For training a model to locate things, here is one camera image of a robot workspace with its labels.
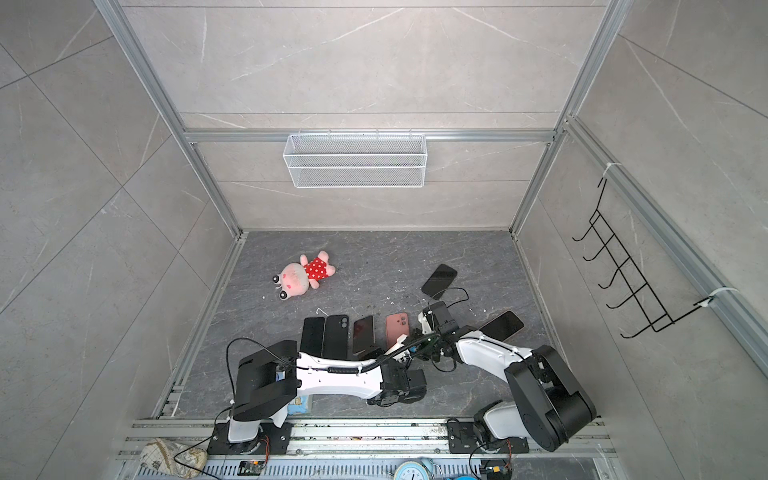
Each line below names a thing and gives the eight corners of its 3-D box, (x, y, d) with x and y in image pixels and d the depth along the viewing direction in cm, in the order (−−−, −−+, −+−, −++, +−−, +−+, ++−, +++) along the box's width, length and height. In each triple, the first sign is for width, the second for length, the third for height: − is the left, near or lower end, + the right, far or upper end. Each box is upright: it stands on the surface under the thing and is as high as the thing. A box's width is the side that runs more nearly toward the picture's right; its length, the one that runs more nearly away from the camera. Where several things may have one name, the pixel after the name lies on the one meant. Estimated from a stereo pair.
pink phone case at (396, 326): (385, 349, 91) (385, 346, 89) (385, 315, 98) (385, 312, 97) (409, 349, 91) (410, 346, 89) (408, 315, 98) (408, 312, 97)
